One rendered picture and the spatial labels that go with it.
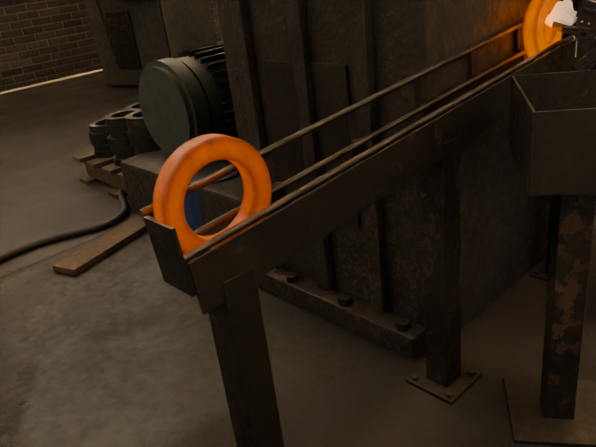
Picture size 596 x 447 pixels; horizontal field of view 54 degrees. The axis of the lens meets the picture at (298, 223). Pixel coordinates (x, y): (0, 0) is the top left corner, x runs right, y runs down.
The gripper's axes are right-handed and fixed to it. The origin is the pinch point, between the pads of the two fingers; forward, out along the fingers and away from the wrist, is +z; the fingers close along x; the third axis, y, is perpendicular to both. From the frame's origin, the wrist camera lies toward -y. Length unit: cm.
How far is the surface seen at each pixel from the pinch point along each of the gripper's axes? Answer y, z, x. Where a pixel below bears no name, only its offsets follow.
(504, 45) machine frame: -5.7, 3.9, 9.1
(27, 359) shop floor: -98, 73, 113
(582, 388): -66, -47, 32
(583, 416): -65, -51, 41
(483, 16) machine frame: 2.2, 5.9, 18.6
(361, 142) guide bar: -11, -1, 66
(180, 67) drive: -41, 114, 28
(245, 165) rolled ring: -4, -4, 97
